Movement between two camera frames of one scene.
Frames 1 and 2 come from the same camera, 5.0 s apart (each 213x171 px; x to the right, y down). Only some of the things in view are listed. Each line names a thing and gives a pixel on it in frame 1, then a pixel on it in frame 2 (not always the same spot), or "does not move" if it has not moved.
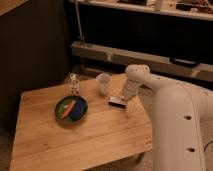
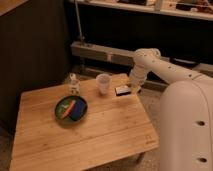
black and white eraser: (118, 101) to (122, 90)
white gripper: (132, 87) to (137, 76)
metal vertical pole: (79, 23) does not move
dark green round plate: (64, 102) does not move
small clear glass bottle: (73, 85) does not move
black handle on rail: (184, 62) does not move
